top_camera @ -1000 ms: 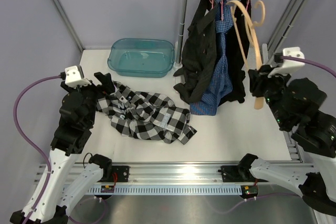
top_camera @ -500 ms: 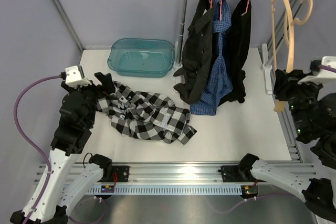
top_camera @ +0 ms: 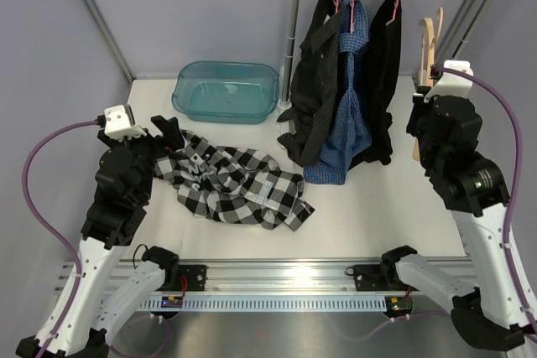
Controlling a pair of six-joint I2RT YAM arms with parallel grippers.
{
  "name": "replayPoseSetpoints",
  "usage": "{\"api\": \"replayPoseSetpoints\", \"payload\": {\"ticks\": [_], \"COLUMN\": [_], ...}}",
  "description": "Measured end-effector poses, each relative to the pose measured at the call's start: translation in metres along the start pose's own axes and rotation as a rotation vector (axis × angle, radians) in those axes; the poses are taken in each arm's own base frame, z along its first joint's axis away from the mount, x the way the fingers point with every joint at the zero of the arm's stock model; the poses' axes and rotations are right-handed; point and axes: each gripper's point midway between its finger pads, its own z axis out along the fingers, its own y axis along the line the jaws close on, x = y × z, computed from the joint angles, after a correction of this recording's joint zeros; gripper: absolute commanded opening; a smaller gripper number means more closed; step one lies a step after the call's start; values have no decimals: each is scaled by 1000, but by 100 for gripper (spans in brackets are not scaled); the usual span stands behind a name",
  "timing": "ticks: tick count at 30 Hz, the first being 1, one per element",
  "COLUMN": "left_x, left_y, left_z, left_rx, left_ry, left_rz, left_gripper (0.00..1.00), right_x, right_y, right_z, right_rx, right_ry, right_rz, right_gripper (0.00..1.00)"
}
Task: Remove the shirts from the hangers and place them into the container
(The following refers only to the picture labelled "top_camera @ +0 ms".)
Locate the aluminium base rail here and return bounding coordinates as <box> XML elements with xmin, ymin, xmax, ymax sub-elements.
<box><xmin>54</xmin><ymin>257</ymin><xmax>475</xmax><ymax>314</ymax></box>

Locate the black white checkered shirt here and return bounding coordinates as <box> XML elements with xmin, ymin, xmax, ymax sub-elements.
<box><xmin>154</xmin><ymin>131</ymin><xmax>315</xmax><ymax>231</ymax></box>

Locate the right aluminium frame post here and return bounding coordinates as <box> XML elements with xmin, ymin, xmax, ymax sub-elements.
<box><xmin>435</xmin><ymin>0</ymin><xmax>493</xmax><ymax>64</ymax></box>

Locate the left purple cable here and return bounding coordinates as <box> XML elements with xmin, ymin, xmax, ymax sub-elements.
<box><xmin>24</xmin><ymin>119</ymin><xmax>106</xmax><ymax>358</ymax></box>

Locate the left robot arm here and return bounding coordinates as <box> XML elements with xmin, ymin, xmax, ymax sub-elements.
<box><xmin>16</xmin><ymin>110</ymin><xmax>185</xmax><ymax>357</ymax></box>

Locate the left aluminium frame post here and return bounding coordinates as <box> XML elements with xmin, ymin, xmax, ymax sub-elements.
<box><xmin>81</xmin><ymin>0</ymin><xmax>136</xmax><ymax>85</ymax></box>

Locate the blue checkered shirt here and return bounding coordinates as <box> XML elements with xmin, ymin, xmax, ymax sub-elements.
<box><xmin>304</xmin><ymin>0</ymin><xmax>372</xmax><ymax>185</ymax></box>

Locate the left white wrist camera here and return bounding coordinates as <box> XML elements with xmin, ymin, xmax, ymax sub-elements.
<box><xmin>97</xmin><ymin>104</ymin><xmax>147</xmax><ymax>142</ymax></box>

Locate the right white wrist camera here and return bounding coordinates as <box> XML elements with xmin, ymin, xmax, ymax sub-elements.
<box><xmin>425</xmin><ymin>60</ymin><xmax>473</xmax><ymax>103</ymax></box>

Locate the wooden hanger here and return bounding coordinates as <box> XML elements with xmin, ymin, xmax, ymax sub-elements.
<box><xmin>408</xmin><ymin>8</ymin><xmax>444</xmax><ymax>161</ymax></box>

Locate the purple cable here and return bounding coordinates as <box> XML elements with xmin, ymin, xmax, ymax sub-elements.
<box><xmin>442</xmin><ymin>66</ymin><xmax>537</xmax><ymax>334</ymax></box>
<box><xmin>24</xmin><ymin>119</ymin><xmax>106</xmax><ymax>358</ymax></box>

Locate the black pinstripe shirt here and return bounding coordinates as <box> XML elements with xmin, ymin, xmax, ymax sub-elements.
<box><xmin>277</xmin><ymin>0</ymin><xmax>342</xmax><ymax>167</ymax></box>

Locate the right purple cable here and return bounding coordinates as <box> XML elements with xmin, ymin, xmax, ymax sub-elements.
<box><xmin>442</xmin><ymin>66</ymin><xmax>537</xmax><ymax>334</ymax></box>

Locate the plain black shirt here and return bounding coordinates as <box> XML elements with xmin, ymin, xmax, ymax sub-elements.
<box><xmin>350</xmin><ymin>0</ymin><xmax>402</xmax><ymax>168</ymax></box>

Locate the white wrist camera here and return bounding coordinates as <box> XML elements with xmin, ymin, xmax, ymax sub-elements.
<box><xmin>97</xmin><ymin>104</ymin><xmax>147</xmax><ymax>142</ymax></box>
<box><xmin>425</xmin><ymin>60</ymin><xmax>473</xmax><ymax>103</ymax></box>

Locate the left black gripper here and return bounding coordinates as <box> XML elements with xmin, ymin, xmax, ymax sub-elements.
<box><xmin>101</xmin><ymin>116</ymin><xmax>184</xmax><ymax>202</ymax></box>

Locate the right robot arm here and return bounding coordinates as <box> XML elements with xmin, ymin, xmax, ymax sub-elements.
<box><xmin>379</xmin><ymin>86</ymin><xmax>535</xmax><ymax>352</ymax></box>

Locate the aluminium frame post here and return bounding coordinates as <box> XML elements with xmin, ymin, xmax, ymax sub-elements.
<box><xmin>81</xmin><ymin>0</ymin><xmax>136</xmax><ymax>85</ymax></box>
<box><xmin>435</xmin><ymin>0</ymin><xmax>493</xmax><ymax>64</ymax></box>

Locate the teal plastic basin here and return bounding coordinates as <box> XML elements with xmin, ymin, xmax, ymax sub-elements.
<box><xmin>171</xmin><ymin>61</ymin><xmax>279</xmax><ymax>124</ymax></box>

